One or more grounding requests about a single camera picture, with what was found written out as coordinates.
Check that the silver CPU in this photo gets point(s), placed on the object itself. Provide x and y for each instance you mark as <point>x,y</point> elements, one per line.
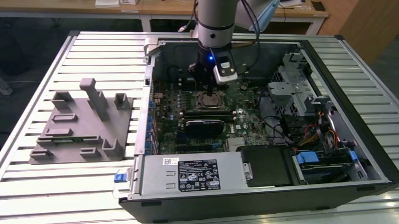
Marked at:
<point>209,101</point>

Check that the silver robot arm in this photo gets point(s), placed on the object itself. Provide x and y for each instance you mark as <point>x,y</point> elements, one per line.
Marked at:
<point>216,25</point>

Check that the CPU socket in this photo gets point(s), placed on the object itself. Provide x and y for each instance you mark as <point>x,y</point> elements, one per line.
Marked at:
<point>209,108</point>

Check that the black RAM slot bank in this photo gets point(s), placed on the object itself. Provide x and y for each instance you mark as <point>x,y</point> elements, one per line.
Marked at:
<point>186,84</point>
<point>208,116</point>

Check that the silver metal drive cage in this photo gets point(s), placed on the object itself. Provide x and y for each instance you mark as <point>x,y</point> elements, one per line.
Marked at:
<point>281,89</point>

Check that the black graphics card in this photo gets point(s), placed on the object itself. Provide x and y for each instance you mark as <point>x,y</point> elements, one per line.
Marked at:
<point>204,129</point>

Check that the wooden desk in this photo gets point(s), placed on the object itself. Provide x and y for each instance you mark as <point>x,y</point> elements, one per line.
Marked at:
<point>154,8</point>

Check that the green motherboard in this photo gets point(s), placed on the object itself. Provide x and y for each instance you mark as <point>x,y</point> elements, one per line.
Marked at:
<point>252,126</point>

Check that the small silver heatsink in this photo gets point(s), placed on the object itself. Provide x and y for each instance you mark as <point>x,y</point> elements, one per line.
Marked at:
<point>236,144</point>

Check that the black expansion slot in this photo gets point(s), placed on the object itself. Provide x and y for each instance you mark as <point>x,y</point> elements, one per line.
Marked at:
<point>192,148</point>

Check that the white cardboard box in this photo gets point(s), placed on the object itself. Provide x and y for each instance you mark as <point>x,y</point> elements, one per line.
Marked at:
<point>106,2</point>
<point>129,2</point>

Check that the grey parts rack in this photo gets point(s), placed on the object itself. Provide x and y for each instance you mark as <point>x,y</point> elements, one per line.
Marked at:
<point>117,130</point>

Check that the flat black desk item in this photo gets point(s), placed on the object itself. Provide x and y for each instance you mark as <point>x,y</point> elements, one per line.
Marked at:
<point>317,5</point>

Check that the black plastic shroud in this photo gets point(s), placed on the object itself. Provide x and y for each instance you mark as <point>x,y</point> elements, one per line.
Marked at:
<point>268,166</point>

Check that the silver power supply unit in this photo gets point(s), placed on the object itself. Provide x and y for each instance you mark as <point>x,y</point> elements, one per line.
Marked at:
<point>154,172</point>

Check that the hard disk in blue carrier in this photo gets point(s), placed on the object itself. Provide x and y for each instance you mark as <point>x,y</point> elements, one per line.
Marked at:
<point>307,158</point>

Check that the brown wooden cabinet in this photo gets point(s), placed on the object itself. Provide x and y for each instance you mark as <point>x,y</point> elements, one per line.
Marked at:
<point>367,23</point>

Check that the blue plastic latch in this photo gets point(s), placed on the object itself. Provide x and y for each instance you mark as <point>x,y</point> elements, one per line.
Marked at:
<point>120,177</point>

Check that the black PC case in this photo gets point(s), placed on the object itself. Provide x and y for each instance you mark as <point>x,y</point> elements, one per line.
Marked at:
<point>249,205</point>

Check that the grey furniture foot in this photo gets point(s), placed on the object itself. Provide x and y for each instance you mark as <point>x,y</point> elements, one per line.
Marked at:
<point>5,88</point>

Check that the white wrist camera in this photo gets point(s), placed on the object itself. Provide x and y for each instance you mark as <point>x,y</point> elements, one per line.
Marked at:
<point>224,79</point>

